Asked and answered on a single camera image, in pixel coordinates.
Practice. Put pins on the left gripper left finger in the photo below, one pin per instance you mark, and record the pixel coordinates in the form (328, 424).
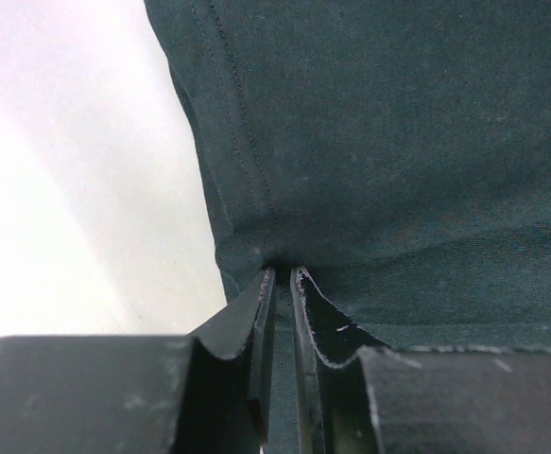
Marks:
(224, 396)

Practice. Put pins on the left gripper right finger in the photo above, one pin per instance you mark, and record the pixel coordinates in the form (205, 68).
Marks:
(333, 395)

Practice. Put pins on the black t shirt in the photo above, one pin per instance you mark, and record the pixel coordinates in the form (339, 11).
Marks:
(399, 151)

